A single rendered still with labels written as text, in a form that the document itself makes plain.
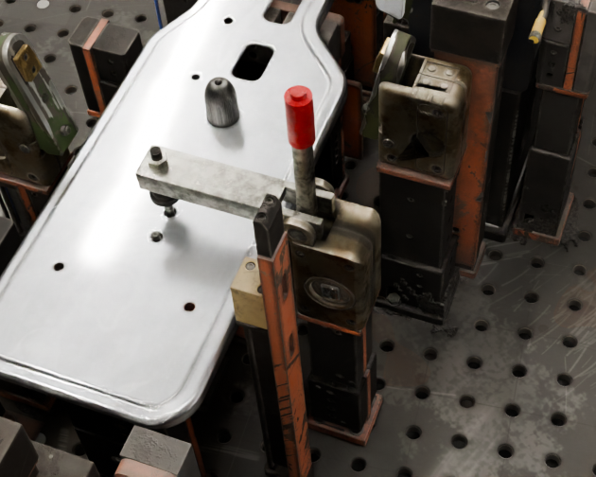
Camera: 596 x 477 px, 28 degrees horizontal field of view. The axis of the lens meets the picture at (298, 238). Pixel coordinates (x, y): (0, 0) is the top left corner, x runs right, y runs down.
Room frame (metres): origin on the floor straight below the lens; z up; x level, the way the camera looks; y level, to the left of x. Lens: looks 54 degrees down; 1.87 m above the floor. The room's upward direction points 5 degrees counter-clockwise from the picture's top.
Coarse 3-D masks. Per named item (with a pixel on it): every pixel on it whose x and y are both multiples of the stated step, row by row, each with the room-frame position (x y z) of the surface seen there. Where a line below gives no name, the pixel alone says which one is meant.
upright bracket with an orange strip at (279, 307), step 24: (264, 216) 0.51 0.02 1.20; (264, 240) 0.50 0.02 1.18; (264, 264) 0.50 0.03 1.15; (288, 264) 0.52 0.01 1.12; (264, 288) 0.50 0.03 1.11; (288, 288) 0.52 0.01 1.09; (288, 312) 0.51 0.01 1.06; (288, 336) 0.51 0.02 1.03; (288, 360) 0.50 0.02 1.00; (288, 384) 0.50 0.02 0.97; (288, 408) 0.50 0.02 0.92; (288, 432) 0.50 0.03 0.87; (288, 456) 0.50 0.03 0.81
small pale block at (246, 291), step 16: (240, 272) 0.55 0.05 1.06; (256, 272) 0.55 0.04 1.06; (240, 288) 0.54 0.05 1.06; (256, 288) 0.54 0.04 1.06; (240, 304) 0.53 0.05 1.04; (256, 304) 0.53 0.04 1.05; (240, 320) 0.54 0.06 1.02; (256, 320) 0.53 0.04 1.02; (256, 336) 0.53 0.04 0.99; (256, 352) 0.54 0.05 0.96; (256, 368) 0.54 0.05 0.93; (272, 368) 0.53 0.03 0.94; (256, 384) 0.54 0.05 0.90; (272, 384) 0.53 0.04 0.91; (256, 400) 0.54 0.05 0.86; (272, 400) 0.53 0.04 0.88; (272, 416) 0.53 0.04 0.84; (272, 432) 0.53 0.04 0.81; (272, 448) 0.54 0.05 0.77; (272, 464) 0.54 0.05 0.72
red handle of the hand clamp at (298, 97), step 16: (288, 96) 0.61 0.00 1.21; (304, 96) 0.61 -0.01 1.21; (288, 112) 0.60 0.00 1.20; (304, 112) 0.60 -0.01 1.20; (288, 128) 0.61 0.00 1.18; (304, 128) 0.60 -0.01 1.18; (304, 144) 0.60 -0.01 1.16; (304, 160) 0.60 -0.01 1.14; (304, 176) 0.60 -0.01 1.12; (304, 192) 0.60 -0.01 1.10; (304, 208) 0.60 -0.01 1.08
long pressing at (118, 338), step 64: (256, 0) 0.94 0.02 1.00; (320, 0) 0.93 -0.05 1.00; (192, 64) 0.86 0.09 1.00; (320, 64) 0.84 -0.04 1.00; (128, 128) 0.78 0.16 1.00; (192, 128) 0.77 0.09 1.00; (256, 128) 0.76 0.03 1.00; (320, 128) 0.75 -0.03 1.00; (64, 192) 0.71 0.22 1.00; (128, 192) 0.70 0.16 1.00; (64, 256) 0.63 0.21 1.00; (128, 256) 0.62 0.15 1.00; (192, 256) 0.62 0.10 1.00; (256, 256) 0.61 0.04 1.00; (0, 320) 0.57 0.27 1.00; (64, 320) 0.56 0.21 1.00; (128, 320) 0.56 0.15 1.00; (192, 320) 0.55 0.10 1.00; (64, 384) 0.50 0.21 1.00; (128, 384) 0.49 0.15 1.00; (192, 384) 0.49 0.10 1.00
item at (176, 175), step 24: (144, 168) 0.67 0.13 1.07; (168, 168) 0.66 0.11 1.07; (192, 168) 0.66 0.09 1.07; (216, 168) 0.66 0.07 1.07; (240, 168) 0.65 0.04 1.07; (168, 192) 0.65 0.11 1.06; (192, 192) 0.64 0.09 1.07; (216, 192) 0.63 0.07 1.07; (240, 192) 0.63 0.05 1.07; (264, 192) 0.63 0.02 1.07; (288, 192) 0.63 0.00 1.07; (240, 216) 0.62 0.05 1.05; (288, 216) 0.60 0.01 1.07; (312, 216) 0.60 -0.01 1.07
